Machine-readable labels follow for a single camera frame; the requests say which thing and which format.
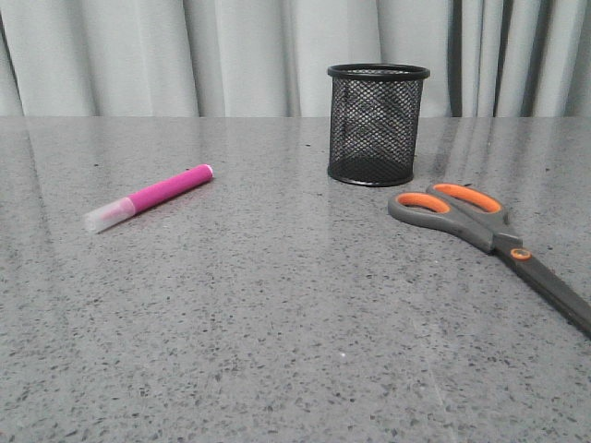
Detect grey orange scissors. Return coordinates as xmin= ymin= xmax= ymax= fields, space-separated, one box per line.
xmin=388 ymin=183 xmax=590 ymax=336

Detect pink marker pen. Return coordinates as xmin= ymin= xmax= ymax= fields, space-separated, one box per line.
xmin=83 ymin=164 xmax=213 ymax=233

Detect black mesh pen holder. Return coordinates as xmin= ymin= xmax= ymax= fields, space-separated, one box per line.
xmin=327 ymin=64 xmax=430 ymax=187

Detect grey curtain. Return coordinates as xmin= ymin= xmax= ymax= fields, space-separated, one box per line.
xmin=1 ymin=1 xmax=590 ymax=117

